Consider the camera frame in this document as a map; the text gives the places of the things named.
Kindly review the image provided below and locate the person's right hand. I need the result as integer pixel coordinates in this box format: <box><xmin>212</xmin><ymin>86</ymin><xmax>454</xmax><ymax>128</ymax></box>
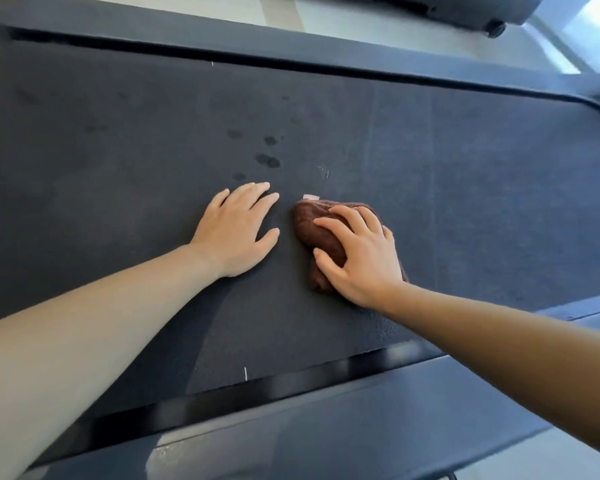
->
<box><xmin>312</xmin><ymin>205</ymin><xmax>407</xmax><ymax>311</ymax></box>

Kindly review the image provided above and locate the person's left hand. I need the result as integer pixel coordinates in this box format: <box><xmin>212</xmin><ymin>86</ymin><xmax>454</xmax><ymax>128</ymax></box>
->
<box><xmin>189</xmin><ymin>182</ymin><xmax>281</xmax><ymax>280</ymax></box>

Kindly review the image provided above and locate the brown cleaning cloth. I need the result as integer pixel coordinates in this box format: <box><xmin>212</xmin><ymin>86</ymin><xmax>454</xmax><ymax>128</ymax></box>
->
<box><xmin>293</xmin><ymin>194</ymin><xmax>410</xmax><ymax>295</ymax></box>

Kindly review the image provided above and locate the person's left forearm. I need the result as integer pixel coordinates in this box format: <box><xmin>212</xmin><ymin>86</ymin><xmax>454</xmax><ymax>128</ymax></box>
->
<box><xmin>0</xmin><ymin>242</ymin><xmax>225</xmax><ymax>480</ymax></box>

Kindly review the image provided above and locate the person's right forearm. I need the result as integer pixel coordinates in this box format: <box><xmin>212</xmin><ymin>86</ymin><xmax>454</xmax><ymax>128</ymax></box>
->
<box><xmin>379</xmin><ymin>281</ymin><xmax>600</xmax><ymax>463</ymax></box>

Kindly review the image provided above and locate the black treadmill belt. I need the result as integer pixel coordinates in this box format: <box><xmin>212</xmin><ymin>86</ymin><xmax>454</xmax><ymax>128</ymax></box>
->
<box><xmin>0</xmin><ymin>41</ymin><xmax>600</xmax><ymax>465</ymax></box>

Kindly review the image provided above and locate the dark grey treadmill with wheel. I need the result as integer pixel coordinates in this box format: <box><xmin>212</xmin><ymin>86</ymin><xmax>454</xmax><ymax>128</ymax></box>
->
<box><xmin>330</xmin><ymin>0</ymin><xmax>544</xmax><ymax>39</ymax></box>

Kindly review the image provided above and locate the dark grey treadmill side rail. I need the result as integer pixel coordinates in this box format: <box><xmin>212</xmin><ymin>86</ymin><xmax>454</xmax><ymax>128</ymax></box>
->
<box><xmin>0</xmin><ymin>0</ymin><xmax>600</xmax><ymax>126</ymax></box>
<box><xmin>22</xmin><ymin>295</ymin><xmax>600</xmax><ymax>480</ymax></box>

